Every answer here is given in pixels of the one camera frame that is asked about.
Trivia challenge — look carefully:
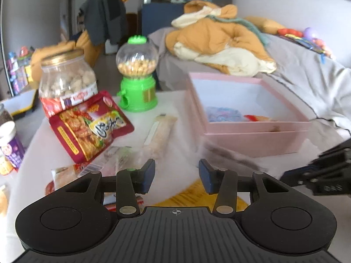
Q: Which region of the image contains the dark hanging jacket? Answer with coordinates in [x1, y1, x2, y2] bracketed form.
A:
[79, 0, 128, 46]

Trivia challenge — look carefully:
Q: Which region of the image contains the pink box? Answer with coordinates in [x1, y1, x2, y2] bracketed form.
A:
[189, 73, 313, 158]

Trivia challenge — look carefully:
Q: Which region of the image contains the red and white small packet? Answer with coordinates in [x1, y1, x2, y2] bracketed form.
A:
[243, 114, 279, 122]

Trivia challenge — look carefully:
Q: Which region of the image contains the orange and cream quilt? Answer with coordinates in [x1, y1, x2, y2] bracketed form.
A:
[165, 0, 277, 77]

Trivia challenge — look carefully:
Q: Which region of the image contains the yellow armchair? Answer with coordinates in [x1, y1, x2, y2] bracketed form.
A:
[30, 30, 105, 83]

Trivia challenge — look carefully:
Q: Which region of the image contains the yellow-edged white board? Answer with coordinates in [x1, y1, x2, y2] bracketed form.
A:
[0, 89, 39, 118]

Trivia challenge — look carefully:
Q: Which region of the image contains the purple paper cup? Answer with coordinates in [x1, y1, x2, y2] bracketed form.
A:
[0, 121, 26, 170]

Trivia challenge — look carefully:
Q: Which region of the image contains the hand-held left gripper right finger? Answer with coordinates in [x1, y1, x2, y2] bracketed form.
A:
[199, 159, 287, 217]

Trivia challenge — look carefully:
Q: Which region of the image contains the gold-lidded snack jar red label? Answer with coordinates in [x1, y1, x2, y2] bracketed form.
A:
[38, 49, 98, 119]

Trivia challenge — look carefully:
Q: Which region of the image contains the long beige snack bar packet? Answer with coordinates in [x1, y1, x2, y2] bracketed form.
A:
[141, 114, 178, 159]

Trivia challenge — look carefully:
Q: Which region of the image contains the yellow snack packet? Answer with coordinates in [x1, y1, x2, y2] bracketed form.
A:
[152, 178, 249, 207]

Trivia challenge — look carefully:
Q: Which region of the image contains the green candy dispenser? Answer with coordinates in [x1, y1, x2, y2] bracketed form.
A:
[115, 36, 159, 113]

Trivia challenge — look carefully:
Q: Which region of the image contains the blue snack packet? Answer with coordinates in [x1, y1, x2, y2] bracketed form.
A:
[206, 106, 244, 123]

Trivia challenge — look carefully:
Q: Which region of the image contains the clear snack packet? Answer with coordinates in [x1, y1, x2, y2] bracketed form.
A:
[101, 146, 143, 176]

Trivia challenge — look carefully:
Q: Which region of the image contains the white and red snack packet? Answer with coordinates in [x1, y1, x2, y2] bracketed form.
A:
[45, 163, 105, 198]

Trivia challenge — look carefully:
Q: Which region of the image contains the dark blue cabinet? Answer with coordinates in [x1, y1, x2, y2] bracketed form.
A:
[141, 2, 192, 36]

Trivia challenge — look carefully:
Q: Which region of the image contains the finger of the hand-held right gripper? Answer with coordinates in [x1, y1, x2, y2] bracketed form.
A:
[280, 164, 321, 188]

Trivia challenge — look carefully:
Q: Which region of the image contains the grey covered sofa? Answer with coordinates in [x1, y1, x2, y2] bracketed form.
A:
[148, 29, 351, 143]

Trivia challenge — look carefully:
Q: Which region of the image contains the group of colourful bottles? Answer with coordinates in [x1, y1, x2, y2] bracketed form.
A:
[7, 46, 35, 94]

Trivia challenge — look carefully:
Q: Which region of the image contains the grey snack packet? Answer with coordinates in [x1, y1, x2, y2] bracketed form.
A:
[199, 140, 268, 172]

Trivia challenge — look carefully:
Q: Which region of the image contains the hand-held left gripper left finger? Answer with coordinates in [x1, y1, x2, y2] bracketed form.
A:
[65, 159, 156, 217]

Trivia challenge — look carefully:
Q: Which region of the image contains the pile of colourful toys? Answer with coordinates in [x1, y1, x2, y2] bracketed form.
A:
[277, 27, 335, 59]

